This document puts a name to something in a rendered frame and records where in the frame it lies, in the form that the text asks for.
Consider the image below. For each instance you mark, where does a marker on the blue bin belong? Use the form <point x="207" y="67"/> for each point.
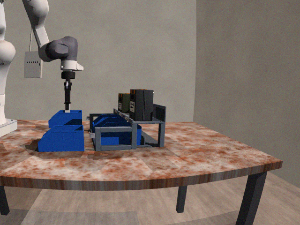
<point x="74" y="117"/>
<point x="62" y="138"/>
<point x="104" y="118"/>
<point x="114" y="138"/>

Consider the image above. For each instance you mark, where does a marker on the grey metal shelf frame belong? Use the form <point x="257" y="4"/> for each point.
<point x="158" y="117"/>

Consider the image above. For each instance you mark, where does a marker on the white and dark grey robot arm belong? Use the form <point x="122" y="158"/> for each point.
<point x="65" y="48"/>

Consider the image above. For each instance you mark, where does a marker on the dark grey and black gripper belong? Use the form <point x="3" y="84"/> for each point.
<point x="67" y="75"/>

